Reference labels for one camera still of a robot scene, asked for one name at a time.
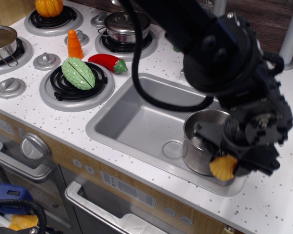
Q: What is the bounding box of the green toy vegetable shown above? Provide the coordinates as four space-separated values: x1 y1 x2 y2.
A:
173 46 181 53

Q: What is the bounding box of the silver oven dial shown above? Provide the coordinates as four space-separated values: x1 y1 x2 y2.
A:
20 132 51 160

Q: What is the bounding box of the back left stove burner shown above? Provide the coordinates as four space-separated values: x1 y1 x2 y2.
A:
24 5 83 37

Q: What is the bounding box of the black braided cable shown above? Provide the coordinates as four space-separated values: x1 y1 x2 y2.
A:
122 0 214 113

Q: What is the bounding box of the grey support pole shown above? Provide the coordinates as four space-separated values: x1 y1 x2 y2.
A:
279 15 293 71

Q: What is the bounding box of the grey toy faucet base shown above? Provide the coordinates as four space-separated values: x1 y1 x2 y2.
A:
179 68 186 81

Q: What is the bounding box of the front right stove burner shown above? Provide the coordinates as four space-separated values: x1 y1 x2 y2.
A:
39 62 114 112

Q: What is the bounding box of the blue clamp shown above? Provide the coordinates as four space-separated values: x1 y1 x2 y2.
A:
0 183 33 215

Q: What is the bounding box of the stove burner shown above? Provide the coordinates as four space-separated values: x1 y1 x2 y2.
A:
39 62 114 112
24 5 83 37
0 37 33 75
95 30 158 62

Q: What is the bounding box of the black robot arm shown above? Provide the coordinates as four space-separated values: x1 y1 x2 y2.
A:
121 0 293 180

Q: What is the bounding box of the silver oven door handle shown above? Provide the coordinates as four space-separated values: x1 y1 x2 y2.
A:
0 142 53 183

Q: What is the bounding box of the back right stove burner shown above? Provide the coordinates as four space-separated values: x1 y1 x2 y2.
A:
95 30 158 62

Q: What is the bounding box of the steel pot in sink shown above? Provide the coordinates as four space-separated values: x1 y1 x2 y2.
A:
182 109 232 186

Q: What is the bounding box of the orange toy pumpkin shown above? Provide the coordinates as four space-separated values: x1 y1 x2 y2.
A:
35 0 63 18

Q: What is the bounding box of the green toy bitter gourd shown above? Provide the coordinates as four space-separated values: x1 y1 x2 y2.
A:
61 57 96 90

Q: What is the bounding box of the steel pan with lid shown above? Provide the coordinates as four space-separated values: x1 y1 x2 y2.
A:
0 25 18 67

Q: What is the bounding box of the orange toy carrot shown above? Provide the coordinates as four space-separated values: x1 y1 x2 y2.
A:
67 29 84 59

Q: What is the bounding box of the grey faucet pole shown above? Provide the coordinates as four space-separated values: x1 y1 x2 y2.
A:
212 0 227 17

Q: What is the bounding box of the silver dishwasher door handle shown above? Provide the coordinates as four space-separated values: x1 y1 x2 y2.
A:
64 180 167 234

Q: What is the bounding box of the steel pot with lid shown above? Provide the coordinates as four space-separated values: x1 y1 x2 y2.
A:
98 11 151 44

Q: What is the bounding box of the grey stove knob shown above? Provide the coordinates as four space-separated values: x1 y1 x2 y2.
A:
90 12 107 27
64 30 89 46
0 78 26 99
33 52 61 71

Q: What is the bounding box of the yellow tape piece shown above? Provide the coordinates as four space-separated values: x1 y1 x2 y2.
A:
8 214 39 231

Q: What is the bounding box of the red toy chili pepper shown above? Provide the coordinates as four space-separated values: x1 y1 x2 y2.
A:
88 54 127 74

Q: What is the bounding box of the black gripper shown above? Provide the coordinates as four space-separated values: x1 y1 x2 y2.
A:
192 70 293 176

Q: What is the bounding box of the front left stove burner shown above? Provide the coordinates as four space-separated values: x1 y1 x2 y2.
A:
0 37 33 75

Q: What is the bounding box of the grey toy spatula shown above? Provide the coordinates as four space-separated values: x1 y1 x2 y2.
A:
202 0 214 13

